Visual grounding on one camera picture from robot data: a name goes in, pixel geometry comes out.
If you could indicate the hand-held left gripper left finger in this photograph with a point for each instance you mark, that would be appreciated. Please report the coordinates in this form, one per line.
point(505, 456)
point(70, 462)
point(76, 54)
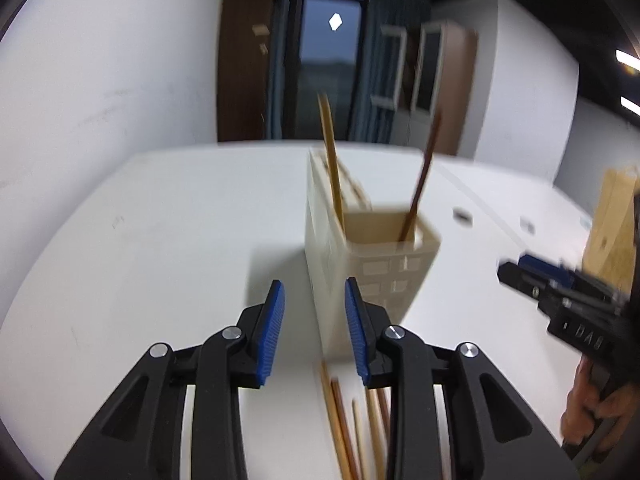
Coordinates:
point(272, 330)

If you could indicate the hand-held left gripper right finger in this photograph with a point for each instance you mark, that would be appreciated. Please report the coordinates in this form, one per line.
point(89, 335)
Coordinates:
point(356, 330)

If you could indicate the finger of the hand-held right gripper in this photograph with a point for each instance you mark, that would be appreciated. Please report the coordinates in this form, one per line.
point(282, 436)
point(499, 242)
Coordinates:
point(537, 263)
point(520, 280)

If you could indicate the cream plastic utensil holder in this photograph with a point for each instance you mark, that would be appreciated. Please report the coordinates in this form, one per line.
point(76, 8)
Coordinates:
point(330, 270)

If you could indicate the dark brown wooden chopstick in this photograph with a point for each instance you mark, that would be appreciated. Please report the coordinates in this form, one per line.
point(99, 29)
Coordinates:
point(422, 175)
point(347, 435)
point(385, 410)

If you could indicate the light wooden chopstick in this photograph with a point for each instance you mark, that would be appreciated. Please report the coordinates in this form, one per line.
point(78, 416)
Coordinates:
point(335, 420)
point(377, 435)
point(360, 440)
point(332, 160)

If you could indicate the person's right hand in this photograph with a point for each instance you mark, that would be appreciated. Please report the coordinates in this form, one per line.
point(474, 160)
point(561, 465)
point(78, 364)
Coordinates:
point(580, 410)

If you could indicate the cardboard box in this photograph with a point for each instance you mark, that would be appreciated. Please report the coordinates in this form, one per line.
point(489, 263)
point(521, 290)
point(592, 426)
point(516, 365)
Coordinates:
point(612, 225)

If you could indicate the ceiling light strip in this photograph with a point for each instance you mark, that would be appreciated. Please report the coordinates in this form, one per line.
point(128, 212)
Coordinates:
point(631, 104)
point(627, 58)

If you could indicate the brown cabinet with glass doors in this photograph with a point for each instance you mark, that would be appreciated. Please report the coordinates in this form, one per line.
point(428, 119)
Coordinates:
point(440, 85)

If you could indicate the blue curtain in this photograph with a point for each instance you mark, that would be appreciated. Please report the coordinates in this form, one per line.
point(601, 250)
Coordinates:
point(282, 70)
point(375, 60)

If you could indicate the dark glass window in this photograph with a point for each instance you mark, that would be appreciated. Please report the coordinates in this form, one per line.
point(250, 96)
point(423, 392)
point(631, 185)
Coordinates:
point(327, 70)

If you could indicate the dark brown wardrobe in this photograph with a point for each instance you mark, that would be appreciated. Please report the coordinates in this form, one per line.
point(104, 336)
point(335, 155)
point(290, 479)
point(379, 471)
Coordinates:
point(245, 60)

